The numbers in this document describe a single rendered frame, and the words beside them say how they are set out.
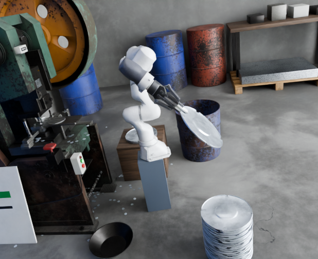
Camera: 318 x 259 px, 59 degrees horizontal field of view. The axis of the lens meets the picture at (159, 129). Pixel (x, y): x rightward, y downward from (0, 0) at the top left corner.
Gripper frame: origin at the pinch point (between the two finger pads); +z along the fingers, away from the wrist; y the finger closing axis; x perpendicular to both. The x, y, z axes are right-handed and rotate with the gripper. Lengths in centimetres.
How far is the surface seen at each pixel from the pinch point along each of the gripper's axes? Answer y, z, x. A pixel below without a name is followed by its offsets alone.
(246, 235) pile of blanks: -29, 71, -17
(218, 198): -34, 55, 5
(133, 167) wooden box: -96, 15, 66
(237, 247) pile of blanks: -37, 72, -20
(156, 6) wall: -22, -76, 364
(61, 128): -77, -50, 29
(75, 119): -67, -46, 33
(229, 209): -29, 59, -5
